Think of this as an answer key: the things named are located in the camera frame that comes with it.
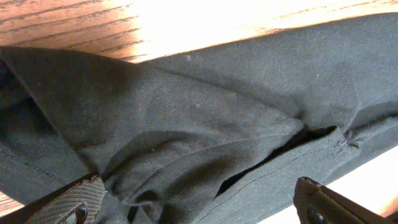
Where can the black t-shirt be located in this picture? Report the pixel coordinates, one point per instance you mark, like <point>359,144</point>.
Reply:
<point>217,135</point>

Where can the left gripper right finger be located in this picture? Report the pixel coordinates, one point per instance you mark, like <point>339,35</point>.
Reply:
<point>317,204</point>

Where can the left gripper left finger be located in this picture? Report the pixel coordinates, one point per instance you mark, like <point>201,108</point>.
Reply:
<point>77,202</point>

